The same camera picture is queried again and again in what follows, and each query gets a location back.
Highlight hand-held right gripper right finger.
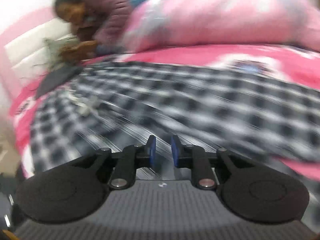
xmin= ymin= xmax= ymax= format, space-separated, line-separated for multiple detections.
xmin=171 ymin=135 xmax=260 ymax=190

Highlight black white plaid pants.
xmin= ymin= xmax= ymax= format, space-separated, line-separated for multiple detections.
xmin=30 ymin=57 xmax=320 ymax=178

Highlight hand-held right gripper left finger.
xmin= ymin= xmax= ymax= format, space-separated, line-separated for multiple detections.
xmin=67 ymin=135 xmax=157 ymax=190

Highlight pink floral blanket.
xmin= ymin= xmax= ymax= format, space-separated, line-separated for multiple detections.
xmin=10 ymin=44 xmax=320 ymax=180

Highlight green floral pillow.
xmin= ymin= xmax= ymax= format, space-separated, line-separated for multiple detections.
xmin=42 ymin=37 xmax=75 ymax=68

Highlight pink grey floral quilt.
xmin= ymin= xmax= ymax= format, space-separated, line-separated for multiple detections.
xmin=122 ymin=0 xmax=320 ymax=55

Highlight white pink headboard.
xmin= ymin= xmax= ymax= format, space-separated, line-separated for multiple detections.
xmin=0 ymin=5 xmax=75 ymax=100

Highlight dark grey cloth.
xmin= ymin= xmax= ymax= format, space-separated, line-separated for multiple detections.
xmin=35 ymin=65 xmax=84 ymax=99

